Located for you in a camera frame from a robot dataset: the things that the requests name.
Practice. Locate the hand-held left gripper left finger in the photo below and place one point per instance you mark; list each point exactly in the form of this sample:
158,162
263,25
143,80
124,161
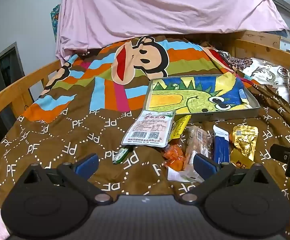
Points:
87,166

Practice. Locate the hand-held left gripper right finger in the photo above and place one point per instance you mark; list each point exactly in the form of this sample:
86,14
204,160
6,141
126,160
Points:
205,166

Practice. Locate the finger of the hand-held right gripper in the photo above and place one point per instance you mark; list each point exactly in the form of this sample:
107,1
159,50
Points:
280,151

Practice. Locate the blue snack packet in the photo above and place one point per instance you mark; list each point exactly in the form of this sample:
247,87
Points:
221,147

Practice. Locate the clear biscuit packet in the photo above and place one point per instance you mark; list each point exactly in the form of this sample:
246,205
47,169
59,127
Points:
197,140

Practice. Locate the orange snack packet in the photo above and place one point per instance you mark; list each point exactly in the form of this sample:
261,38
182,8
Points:
174,155

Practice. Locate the green sausage stick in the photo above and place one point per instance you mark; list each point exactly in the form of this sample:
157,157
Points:
122,154

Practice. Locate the gold snack packet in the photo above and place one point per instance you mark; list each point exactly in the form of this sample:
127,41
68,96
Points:
245,138

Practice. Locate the yellow snack packet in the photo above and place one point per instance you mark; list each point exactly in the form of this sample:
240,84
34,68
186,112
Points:
180,127

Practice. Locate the white snack packet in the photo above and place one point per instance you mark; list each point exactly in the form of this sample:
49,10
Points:
147,130

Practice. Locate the dinosaur picture tray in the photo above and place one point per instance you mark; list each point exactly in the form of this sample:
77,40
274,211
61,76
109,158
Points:
185,97

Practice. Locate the white crumpled wrapper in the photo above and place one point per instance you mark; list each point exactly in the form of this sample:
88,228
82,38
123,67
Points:
180,175

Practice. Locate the monkey printed blanket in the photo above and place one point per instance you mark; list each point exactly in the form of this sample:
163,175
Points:
59,130

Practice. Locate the floral quilt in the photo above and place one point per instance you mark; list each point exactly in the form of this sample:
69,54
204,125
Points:
267,70

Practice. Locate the blue cloth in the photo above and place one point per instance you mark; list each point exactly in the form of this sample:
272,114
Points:
280,31

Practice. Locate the pink bed sheet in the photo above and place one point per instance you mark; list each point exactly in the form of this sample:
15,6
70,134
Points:
160,5

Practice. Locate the wooden bed frame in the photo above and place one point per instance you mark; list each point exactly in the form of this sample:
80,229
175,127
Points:
9,90

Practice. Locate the wall poster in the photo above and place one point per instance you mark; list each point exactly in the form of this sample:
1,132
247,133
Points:
55,20

